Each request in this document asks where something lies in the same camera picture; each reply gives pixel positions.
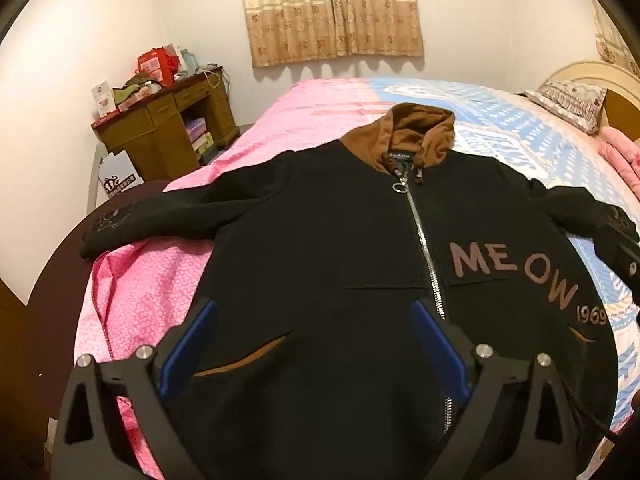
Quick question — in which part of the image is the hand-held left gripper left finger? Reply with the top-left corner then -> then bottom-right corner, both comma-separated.
50,298 -> 221,480

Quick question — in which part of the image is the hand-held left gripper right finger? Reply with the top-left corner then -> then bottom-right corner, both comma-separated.
409,298 -> 596,480

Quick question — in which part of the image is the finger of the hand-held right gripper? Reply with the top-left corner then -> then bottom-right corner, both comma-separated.
596,225 -> 640,293

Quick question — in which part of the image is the black jacket with brown hood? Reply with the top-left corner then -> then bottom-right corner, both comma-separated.
80,102 -> 640,480

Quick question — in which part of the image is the pink quilt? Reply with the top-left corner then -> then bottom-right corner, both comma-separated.
597,125 -> 640,201

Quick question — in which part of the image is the floral pillow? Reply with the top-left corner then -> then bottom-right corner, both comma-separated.
522,80 -> 609,134

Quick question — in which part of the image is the wooden door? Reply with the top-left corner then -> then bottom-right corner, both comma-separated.
0,280 -> 51,480

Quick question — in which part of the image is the white paper bag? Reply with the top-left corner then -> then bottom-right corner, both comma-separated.
98,150 -> 144,202

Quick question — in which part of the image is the cream headboard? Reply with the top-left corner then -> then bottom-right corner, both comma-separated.
542,60 -> 640,131

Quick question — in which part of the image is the grey board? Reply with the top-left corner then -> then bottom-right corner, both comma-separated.
87,145 -> 108,211

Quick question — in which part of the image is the stack of boxes under desk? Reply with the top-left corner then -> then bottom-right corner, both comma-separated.
185,117 -> 217,155

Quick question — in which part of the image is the beige floral curtain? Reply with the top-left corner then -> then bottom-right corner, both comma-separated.
239,0 -> 425,69
592,0 -> 640,77

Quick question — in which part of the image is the wooden desk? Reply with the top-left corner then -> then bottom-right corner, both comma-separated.
91,71 -> 240,181

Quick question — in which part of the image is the bed with pink blue cover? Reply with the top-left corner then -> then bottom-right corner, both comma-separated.
74,77 -> 640,480

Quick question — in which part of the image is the white card box red print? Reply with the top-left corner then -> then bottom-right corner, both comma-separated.
91,80 -> 117,121

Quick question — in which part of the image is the green cloth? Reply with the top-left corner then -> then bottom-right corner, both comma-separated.
112,77 -> 152,107

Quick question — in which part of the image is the red cardboard box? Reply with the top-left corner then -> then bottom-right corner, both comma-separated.
135,47 -> 179,86

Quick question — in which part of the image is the light blue bag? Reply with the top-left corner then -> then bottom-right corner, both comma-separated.
177,46 -> 202,79

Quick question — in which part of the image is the white cable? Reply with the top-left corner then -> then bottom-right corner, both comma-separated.
200,64 -> 227,92

